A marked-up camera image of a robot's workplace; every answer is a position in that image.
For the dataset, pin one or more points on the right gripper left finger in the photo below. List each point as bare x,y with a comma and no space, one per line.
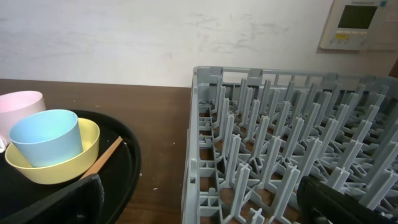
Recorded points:
79,202

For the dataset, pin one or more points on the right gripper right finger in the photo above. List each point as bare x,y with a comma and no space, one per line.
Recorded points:
319,203

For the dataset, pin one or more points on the yellow plastic bowl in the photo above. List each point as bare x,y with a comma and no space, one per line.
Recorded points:
64,171

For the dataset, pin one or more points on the wooden chopstick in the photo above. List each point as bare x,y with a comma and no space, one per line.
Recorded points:
95,168

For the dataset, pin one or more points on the light blue plastic cup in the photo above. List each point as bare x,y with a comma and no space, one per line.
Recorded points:
48,137

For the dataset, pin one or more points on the pink plastic cup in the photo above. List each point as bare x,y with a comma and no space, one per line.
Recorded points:
18,105

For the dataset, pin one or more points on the grey plastic dishwasher rack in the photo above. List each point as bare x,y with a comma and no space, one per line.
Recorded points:
255,134

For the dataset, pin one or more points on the round black serving tray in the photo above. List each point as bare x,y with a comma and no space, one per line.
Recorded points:
119,175

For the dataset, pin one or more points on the beige wall control panel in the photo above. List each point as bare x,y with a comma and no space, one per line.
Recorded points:
361,25

